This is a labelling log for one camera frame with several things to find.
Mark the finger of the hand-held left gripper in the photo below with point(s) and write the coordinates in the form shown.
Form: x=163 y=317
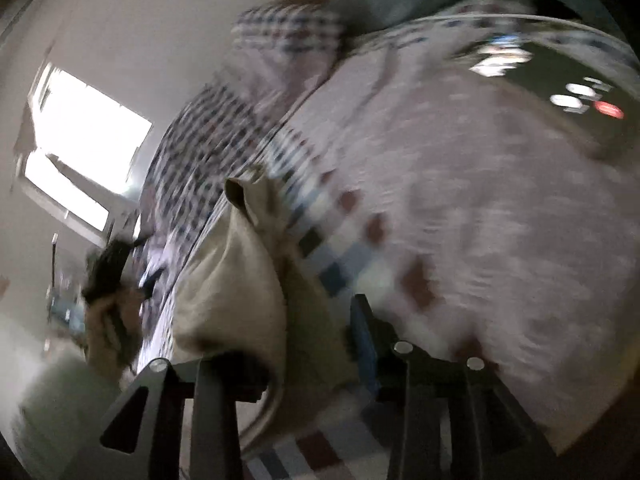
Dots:
x=150 y=282

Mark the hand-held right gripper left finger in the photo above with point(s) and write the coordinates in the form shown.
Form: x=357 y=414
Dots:
x=215 y=385

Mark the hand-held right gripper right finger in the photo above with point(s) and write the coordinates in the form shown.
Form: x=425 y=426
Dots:
x=362 y=345

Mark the beige long-sleeved shirt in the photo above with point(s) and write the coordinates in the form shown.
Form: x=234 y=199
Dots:
x=225 y=285

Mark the person's left hand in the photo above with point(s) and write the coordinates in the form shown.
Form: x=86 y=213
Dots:
x=112 y=332

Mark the checkered duvet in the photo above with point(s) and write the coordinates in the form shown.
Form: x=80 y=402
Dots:
x=200 y=150

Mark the window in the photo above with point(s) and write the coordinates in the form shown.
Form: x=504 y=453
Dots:
x=85 y=125

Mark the checkered bed sheet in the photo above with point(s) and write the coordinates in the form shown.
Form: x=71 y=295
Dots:
x=475 y=210

